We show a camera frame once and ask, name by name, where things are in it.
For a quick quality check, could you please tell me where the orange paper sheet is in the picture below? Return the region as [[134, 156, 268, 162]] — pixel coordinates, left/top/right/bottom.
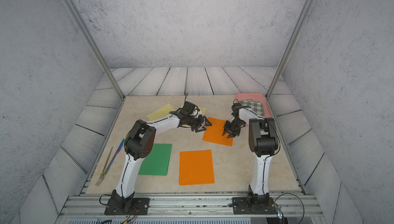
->
[[203, 117, 233, 147], [179, 150, 215, 186]]

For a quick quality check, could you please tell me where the orange paper sheet front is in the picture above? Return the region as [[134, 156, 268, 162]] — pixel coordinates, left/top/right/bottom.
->
[[179, 150, 215, 186]]

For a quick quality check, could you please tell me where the left aluminium frame post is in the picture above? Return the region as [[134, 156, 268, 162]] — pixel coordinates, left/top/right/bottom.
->
[[62, 0, 125, 100]]

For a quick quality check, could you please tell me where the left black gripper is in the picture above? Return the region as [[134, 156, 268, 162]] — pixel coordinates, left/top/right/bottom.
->
[[186, 114, 213, 132]]

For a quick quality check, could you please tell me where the green checkered cloth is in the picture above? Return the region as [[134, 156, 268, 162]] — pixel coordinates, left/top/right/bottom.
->
[[240, 99, 265, 116]]

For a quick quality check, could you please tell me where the pink plastic tray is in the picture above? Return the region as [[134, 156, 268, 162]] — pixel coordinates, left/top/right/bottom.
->
[[236, 93, 272, 118]]

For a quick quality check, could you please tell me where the aluminium front rail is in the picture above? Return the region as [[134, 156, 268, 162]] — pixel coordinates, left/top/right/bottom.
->
[[56, 192, 327, 224]]

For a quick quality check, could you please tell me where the yellow paper sheet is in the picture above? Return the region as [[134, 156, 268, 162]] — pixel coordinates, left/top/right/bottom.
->
[[185, 106, 206, 117], [147, 103, 175, 121]]

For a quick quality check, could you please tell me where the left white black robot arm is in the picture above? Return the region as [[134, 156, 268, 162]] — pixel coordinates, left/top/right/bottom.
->
[[105, 109, 212, 212]]

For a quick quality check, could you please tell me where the green paper sheet front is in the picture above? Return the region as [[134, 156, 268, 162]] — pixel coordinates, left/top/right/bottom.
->
[[139, 144, 172, 176]]

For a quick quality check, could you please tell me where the aluminium frame post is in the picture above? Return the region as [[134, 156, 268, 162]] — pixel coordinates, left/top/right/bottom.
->
[[62, 0, 125, 100], [266, 0, 315, 100]]

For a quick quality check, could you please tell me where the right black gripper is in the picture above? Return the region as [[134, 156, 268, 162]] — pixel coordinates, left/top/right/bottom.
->
[[222, 120, 244, 138]]

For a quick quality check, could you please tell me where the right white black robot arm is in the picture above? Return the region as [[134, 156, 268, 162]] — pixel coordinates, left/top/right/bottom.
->
[[223, 103, 280, 213]]

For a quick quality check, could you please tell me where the orange paper sheet back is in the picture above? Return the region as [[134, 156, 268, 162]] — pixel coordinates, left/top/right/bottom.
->
[[203, 117, 233, 147]]

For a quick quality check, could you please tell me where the right aluminium frame post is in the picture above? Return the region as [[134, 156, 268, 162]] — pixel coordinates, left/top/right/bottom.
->
[[266, 0, 315, 100]]

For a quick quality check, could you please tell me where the iridescent blue knife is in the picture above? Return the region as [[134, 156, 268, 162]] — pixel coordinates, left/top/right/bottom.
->
[[104, 139, 125, 175]]

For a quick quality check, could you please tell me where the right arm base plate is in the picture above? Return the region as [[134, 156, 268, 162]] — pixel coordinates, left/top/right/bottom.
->
[[230, 197, 277, 215]]

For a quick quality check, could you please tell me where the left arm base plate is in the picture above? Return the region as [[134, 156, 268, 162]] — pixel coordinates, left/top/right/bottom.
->
[[104, 197, 150, 216]]

